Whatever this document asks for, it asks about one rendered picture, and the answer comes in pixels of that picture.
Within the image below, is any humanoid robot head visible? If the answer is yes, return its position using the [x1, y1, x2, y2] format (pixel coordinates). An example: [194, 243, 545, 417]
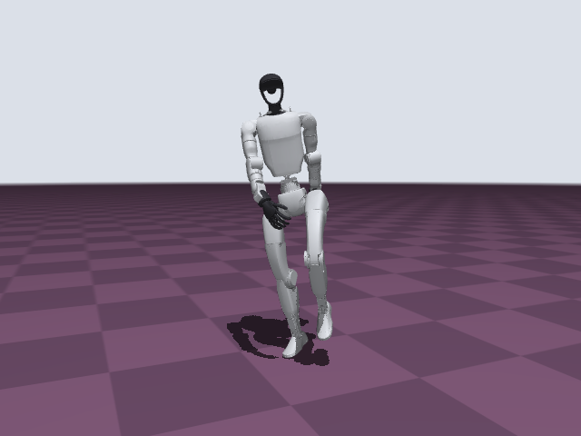
[259, 74, 285, 115]

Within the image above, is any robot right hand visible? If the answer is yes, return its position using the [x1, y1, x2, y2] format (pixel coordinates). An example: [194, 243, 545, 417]
[258, 190, 291, 230]

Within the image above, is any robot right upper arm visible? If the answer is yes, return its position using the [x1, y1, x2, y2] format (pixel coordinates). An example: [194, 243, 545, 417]
[241, 120, 263, 170]

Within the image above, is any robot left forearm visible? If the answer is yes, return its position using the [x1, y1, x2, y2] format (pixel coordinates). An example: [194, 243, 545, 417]
[308, 157, 321, 191]

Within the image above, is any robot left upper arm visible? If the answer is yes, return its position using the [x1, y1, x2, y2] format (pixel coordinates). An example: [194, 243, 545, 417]
[297, 112, 320, 165]

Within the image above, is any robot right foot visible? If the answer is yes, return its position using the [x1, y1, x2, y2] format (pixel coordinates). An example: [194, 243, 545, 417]
[282, 331, 308, 358]

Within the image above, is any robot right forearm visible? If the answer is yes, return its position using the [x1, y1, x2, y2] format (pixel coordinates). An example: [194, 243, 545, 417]
[246, 157, 266, 203]

